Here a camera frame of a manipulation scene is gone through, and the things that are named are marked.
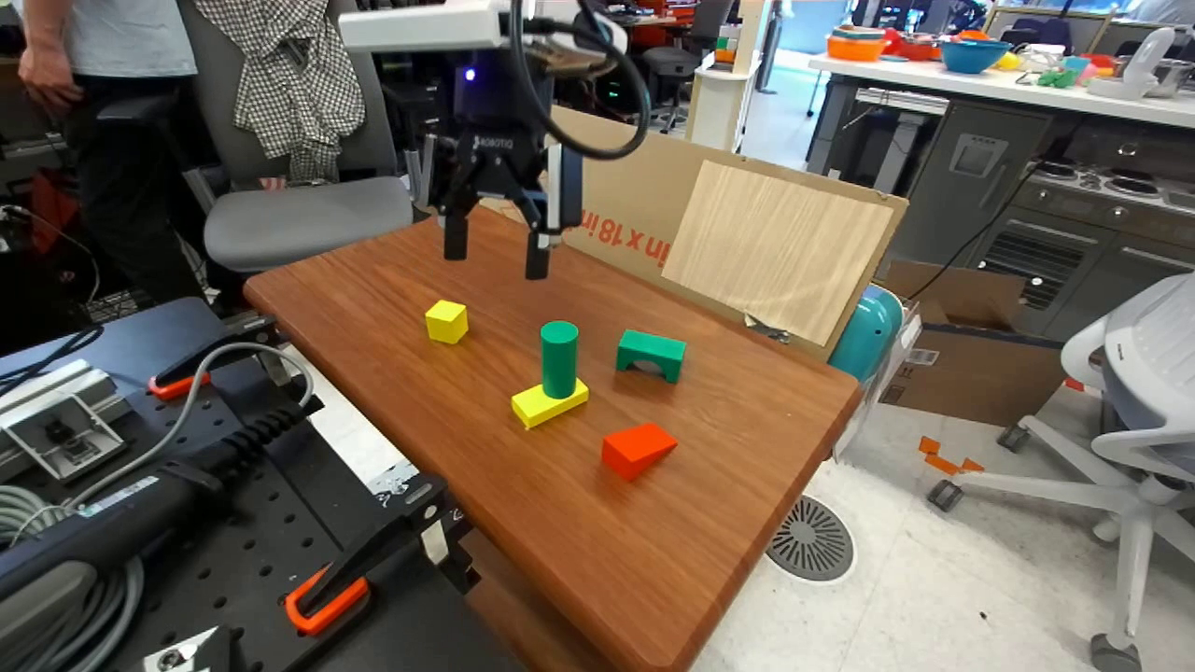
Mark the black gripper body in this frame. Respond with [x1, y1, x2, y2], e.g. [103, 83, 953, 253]
[427, 124, 591, 235]

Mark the yellow wooden cube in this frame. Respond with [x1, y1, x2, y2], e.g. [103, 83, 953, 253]
[421, 296, 474, 346]

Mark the green cylindrical block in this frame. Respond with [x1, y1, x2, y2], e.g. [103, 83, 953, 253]
[536, 318, 586, 402]

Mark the green arch block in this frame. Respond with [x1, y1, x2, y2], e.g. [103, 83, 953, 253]
[614, 323, 692, 388]

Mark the yellow flat rectangular block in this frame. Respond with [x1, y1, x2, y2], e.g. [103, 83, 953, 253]
[508, 377, 595, 431]

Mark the red wedge block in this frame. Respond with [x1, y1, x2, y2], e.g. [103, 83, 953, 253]
[597, 420, 678, 486]

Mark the person's bare hand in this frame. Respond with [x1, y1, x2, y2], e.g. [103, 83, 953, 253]
[14, 39, 86, 115]

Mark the grey office chair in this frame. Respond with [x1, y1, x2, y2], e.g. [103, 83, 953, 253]
[173, 0, 421, 276]

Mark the patterned grey cloth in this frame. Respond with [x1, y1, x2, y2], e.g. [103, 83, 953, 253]
[190, 0, 371, 165]

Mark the light wooden board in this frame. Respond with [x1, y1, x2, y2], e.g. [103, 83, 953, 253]
[656, 156, 901, 352]

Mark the black corrugated conduit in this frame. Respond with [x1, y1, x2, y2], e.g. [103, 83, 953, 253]
[159, 393, 326, 489]

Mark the small black orange bar clamp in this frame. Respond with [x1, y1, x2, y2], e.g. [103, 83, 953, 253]
[145, 323, 272, 402]

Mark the dark blue panel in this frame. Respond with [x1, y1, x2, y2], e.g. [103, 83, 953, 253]
[0, 296, 235, 388]

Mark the teal plastic bin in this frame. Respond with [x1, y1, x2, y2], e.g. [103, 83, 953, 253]
[824, 281, 905, 388]

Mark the person in white shirt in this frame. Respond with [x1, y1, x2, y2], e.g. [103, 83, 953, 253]
[14, 0, 203, 308]

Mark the orange bowl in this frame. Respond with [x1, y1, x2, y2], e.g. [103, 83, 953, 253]
[824, 26, 887, 63]

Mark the round metal floor drain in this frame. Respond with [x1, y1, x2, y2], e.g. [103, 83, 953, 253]
[760, 494, 860, 589]

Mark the large black orange bar clamp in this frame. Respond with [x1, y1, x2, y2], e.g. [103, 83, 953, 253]
[280, 479, 469, 640]

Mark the silver metal box device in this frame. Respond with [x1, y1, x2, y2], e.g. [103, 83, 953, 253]
[0, 359, 126, 486]

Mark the cardboard box on floor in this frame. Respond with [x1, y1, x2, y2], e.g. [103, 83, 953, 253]
[874, 257, 1069, 428]

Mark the blue bowl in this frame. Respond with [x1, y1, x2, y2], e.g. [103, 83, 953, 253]
[936, 33, 1008, 73]

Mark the white desk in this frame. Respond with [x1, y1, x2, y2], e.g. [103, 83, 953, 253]
[808, 49, 1195, 189]

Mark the grey metal cabinet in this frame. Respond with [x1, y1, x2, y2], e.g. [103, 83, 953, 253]
[894, 97, 1195, 346]

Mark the white office chair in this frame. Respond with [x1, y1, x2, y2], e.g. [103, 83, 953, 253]
[926, 268, 1195, 672]

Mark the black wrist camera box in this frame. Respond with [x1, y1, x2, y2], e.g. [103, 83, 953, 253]
[421, 52, 541, 129]

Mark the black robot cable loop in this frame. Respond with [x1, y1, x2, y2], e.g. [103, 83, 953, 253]
[503, 0, 652, 165]

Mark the light grey cable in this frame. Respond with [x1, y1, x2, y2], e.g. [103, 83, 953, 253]
[71, 338, 312, 501]

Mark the grey cable bundle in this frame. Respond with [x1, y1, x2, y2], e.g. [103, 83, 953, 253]
[0, 482, 145, 672]

